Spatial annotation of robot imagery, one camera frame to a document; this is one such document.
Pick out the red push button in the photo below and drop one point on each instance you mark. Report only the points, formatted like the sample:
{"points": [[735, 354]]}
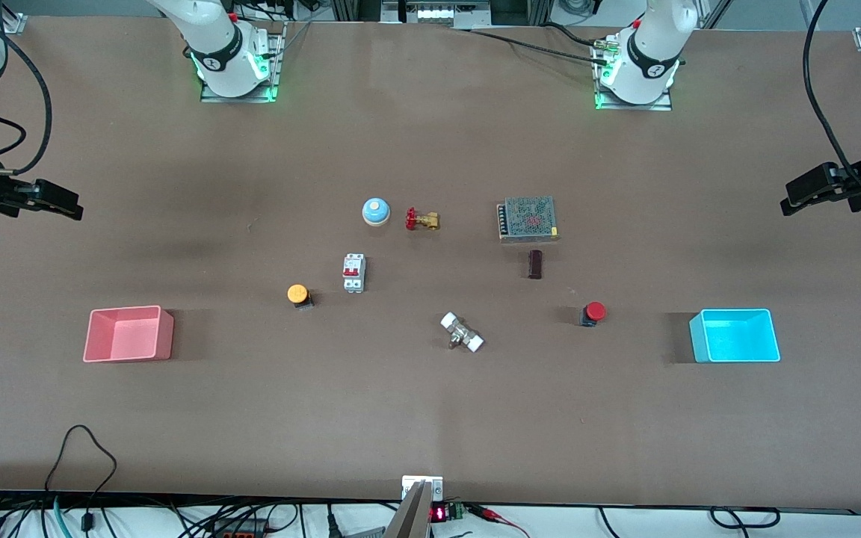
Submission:
{"points": [[593, 312]]}

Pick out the yellow push button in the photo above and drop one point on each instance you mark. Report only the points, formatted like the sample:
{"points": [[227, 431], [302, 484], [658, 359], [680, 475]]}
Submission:
{"points": [[297, 294]]}

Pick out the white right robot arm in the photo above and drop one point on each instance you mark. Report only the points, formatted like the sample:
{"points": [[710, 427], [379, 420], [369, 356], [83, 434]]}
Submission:
{"points": [[225, 45]]}

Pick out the pink plastic box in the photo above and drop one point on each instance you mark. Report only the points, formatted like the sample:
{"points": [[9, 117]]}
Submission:
{"points": [[128, 334]]}

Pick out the cyan plastic box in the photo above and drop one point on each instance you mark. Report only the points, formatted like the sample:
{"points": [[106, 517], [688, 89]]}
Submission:
{"points": [[735, 336]]}

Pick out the metal mesh power supply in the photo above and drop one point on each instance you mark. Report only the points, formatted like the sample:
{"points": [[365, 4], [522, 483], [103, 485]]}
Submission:
{"points": [[528, 218]]}

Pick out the dark brown rectangular block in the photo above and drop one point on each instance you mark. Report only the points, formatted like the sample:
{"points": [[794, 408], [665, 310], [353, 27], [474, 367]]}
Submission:
{"points": [[535, 264]]}

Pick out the white circuit breaker red switches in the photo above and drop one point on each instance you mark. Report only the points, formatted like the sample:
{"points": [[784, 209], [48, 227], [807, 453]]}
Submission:
{"points": [[354, 273]]}

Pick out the blue round bell button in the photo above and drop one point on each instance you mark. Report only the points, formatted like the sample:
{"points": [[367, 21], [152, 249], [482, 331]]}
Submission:
{"points": [[376, 211]]}

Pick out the black power strip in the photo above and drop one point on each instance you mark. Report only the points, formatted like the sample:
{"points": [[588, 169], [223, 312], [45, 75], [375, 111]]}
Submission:
{"points": [[240, 527]]}

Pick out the silver valve with white ends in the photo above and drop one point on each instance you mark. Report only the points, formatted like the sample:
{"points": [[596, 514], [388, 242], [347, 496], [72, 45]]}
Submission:
{"points": [[462, 332]]}

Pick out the white power strip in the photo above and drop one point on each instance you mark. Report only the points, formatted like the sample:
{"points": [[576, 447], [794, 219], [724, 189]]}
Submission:
{"points": [[436, 13]]}

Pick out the red alligator clip lead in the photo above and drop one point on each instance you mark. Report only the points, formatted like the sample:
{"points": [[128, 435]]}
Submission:
{"points": [[494, 515]]}

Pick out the red digit display module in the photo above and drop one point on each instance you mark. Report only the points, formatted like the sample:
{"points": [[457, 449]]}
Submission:
{"points": [[439, 513]]}

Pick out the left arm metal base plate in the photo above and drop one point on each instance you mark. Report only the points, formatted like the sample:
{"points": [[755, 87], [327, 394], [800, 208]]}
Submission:
{"points": [[662, 103]]}

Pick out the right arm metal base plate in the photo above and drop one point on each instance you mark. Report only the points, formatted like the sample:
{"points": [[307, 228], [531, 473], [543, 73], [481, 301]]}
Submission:
{"points": [[275, 67]]}

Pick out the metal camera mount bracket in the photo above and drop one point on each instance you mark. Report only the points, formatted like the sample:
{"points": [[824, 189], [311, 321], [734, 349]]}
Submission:
{"points": [[417, 508]]}

